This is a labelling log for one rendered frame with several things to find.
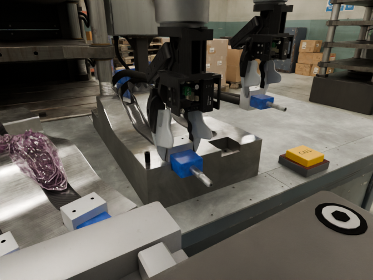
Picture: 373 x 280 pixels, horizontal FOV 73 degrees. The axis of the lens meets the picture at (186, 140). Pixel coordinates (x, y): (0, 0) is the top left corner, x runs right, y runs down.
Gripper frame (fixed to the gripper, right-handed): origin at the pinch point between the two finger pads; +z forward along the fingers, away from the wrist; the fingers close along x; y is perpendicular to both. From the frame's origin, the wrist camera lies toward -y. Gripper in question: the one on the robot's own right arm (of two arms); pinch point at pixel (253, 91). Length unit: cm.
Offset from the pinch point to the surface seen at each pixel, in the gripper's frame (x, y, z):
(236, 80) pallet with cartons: 278, -333, 77
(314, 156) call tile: 2.0, 19.0, 11.4
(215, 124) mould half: -13.1, 1.7, 6.5
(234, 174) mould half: -17.0, 14.3, 12.6
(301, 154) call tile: 0.6, 16.6, 11.4
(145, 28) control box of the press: -1, -73, -15
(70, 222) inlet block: -48, 19, 8
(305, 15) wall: 572, -429, -46
